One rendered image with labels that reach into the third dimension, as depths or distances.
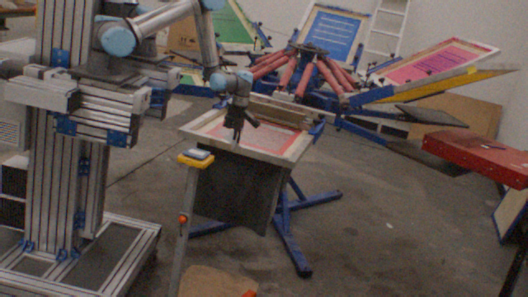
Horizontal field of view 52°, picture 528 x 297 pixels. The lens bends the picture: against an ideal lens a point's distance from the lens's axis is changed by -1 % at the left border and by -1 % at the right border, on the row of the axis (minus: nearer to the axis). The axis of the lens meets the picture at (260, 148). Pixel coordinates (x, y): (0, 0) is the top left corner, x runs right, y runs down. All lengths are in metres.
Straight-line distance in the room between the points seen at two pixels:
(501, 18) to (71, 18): 5.50
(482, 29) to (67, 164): 5.46
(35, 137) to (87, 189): 0.35
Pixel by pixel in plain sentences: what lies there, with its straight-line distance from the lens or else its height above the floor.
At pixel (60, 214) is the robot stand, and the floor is 0.46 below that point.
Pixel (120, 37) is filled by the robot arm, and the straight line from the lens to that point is 2.16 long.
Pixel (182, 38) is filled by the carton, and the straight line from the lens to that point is 7.21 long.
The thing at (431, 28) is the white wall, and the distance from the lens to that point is 7.05.
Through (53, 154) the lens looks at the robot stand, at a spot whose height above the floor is 0.76.
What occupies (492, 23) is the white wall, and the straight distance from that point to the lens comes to 7.10.
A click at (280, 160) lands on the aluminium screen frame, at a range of 2.49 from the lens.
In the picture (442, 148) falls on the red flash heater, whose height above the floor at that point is 1.07.
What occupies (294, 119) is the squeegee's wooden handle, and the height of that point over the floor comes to 1.02.
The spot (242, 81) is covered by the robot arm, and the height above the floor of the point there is 1.30.
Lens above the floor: 1.83
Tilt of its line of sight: 19 degrees down
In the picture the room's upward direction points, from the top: 12 degrees clockwise
